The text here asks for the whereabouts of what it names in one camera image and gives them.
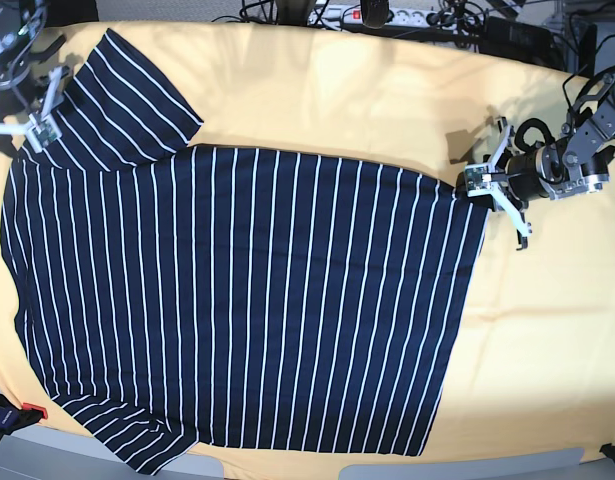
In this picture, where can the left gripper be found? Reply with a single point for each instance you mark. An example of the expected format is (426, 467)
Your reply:
(523, 182)

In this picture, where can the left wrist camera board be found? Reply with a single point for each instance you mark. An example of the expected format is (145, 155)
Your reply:
(478, 180)

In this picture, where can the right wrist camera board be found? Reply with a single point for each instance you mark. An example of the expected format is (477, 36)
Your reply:
(42, 131)

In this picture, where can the black computer tower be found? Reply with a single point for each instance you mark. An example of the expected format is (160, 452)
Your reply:
(587, 43)

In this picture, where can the blue red table clamp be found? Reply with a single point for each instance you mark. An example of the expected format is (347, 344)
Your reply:
(13, 418)

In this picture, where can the yellow table cloth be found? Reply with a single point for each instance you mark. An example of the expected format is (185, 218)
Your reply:
(533, 367)

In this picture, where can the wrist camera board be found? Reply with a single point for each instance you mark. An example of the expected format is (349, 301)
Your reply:
(478, 180)
(42, 131)

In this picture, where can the black power adapter box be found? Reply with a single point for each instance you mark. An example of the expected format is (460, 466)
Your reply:
(511, 39)

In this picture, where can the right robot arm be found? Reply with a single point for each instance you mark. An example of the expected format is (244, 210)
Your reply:
(27, 102)

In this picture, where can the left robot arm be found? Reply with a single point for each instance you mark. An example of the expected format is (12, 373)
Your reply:
(577, 162)

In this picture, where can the white power strip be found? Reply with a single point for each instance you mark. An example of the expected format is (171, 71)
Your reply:
(350, 17)

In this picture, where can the navy white striped T-shirt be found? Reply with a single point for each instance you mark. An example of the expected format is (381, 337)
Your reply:
(173, 294)

